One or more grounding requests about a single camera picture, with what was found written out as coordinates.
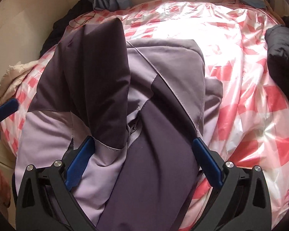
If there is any lilac and purple jacket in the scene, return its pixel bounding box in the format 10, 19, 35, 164
15, 19, 223, 230

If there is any beige quilted blanket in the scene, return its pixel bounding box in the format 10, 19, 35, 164
0, 60, 38, 106

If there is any pink checkered plastic bed cover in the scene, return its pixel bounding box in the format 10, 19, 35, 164
0, 0, 289, 231

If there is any dark navy puffer jacket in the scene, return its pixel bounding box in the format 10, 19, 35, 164
265, 24, 289, 100

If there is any black clothing pile by wall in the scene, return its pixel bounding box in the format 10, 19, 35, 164
39, 0, 93, 58

